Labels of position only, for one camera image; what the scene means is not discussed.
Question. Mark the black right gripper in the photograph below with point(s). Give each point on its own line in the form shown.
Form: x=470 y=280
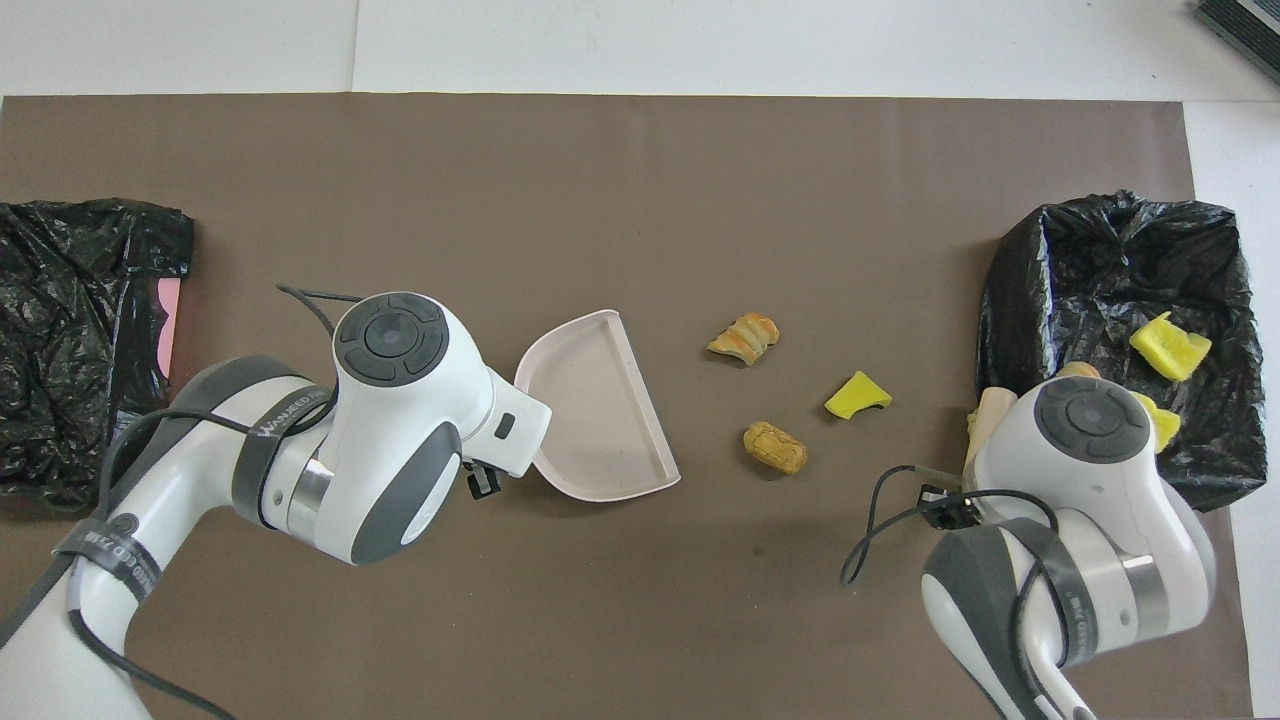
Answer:
x=955 y=510

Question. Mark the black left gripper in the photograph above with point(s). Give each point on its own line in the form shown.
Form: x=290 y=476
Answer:
x=480 y=480

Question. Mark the beige hand brush black bristles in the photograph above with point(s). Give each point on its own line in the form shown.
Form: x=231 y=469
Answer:
x=995 y=420

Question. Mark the beige plastic dustpan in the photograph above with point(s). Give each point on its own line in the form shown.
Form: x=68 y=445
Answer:
x=600 y=410

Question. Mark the small yellow sponge wedge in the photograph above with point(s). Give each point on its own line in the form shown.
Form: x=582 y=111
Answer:
x=857 y=396

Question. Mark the yellow sponge piece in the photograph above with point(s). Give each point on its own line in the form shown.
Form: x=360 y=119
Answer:
x=1168 y=347
x=1165 y=420

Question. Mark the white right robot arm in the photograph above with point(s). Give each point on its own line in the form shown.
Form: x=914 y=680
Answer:
x=1090 y=480

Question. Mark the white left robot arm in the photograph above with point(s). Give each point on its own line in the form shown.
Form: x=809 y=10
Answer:
x=400 y=430

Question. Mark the black bag lined bin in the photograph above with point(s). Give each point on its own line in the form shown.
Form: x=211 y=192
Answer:
x=1100 y=290

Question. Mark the pink bin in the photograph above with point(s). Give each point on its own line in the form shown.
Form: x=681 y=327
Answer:
x=170 y=325

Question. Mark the black trash bag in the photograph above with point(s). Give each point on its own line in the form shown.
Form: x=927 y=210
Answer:
x=70 y=330

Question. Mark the brown bread roll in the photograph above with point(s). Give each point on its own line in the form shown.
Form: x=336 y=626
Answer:
x=775 y=448

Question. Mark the orange striped pastry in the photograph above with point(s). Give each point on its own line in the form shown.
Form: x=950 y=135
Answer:
x=745 y=338

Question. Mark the brown table mat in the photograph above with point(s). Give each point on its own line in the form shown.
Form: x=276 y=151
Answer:
x=600 y=180

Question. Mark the black ribbed device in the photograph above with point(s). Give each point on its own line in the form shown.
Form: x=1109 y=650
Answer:
x=1245 y=30

